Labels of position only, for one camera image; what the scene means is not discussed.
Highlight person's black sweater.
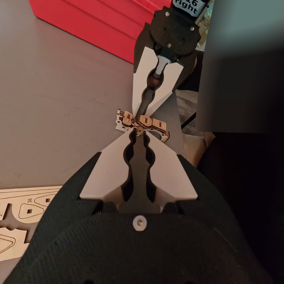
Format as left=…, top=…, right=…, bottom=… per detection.
left=196, top=132, right=284, bottom=284

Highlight wooden puzzle model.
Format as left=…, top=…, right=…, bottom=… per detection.
left=115, top=108, right=170, bottom=143

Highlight person's beige pants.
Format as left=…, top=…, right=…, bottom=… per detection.
left=182, top=131, right=216, bottom=169

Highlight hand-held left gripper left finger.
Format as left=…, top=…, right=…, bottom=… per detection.
left=79, top=130, right=137, bottom=212

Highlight grey desk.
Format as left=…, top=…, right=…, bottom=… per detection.
left=0, top=0, right=184, bottom=283

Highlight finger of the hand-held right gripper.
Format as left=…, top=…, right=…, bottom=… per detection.
left=132, top=46, right=160, bottom=117
left=144, top=62, right=185, bottom=117

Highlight red plastic bin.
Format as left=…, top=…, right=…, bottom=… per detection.
left=29, top=0, right=176, bottom=65

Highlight wooden puzzle sheet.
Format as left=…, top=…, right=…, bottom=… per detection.
left=0, top=186, right=63, bottom=262

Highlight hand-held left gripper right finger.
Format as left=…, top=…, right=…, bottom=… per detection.
left=143, top=131, right=198, bottom=213

